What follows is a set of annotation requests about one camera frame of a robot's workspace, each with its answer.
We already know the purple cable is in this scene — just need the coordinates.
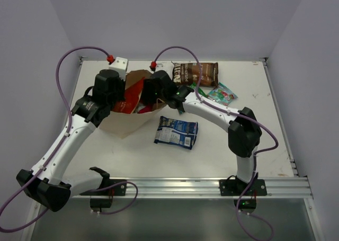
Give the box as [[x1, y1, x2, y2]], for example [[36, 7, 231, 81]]
[[0, 46, 109, 231], [153, 46, 279, 240]]

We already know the left black base bracket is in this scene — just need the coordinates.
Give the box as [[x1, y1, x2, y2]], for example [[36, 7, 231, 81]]
[[88, 178, 127, 212]]

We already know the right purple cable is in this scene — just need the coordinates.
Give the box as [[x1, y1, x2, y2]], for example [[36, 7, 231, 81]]
[[153, 46, 279, 240]]

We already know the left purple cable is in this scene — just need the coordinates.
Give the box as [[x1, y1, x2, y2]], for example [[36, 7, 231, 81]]
[[0, 46, 109, 231]]

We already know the beige paper bag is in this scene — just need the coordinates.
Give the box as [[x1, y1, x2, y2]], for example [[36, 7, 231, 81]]
[[99, 69, 166, 138]]

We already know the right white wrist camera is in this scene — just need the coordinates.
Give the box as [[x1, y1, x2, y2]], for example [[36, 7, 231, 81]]
[[149, 61, 163, 72]]

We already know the right black base bracket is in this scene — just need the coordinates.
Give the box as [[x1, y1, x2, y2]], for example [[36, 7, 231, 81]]
[[219, 174, 267, 213]]

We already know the aluminium mounting rail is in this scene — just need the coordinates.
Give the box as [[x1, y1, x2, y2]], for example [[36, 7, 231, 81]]
[[66, 176, 313, 199]]

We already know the blue snack bag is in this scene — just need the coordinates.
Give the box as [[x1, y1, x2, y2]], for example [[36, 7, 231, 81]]
[[154, 116, 199, 150]]

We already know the green yellow candy bag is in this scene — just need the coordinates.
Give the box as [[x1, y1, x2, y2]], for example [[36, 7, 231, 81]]
[[177, 82, 208, 115]]

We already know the black base bracket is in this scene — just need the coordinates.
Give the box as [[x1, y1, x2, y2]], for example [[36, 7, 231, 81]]
[[88, 178, 127, 212], [219, 174, 267, 213]]

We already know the red snack bag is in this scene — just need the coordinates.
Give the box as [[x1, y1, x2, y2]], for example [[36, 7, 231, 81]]
[[112, 77, 145, 114]]

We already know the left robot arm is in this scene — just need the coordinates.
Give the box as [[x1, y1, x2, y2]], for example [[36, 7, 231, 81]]
[[16, 69, 125, 212]]

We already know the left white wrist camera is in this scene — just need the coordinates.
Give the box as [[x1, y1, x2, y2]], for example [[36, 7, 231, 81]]
[[105, 55, 128, 81]]

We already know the brown chips bag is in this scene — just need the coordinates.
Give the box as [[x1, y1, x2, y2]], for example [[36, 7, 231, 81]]
[[172, 63, 219, 87]]

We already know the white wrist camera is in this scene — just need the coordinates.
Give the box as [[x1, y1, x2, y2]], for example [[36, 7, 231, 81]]
[[149, 61, 163, 72], [105, 55, 128, 81]]

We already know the pink snack bag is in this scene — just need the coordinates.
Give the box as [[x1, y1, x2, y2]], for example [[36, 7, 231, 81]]
[[135, 102, 153, 114]]

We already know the teal snack bag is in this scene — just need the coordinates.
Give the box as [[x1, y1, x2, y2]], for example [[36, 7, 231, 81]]
[[207, 82, 238, 106]]

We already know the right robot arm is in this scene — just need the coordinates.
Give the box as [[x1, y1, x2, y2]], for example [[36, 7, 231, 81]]
[[141, 70, 262, 195]]

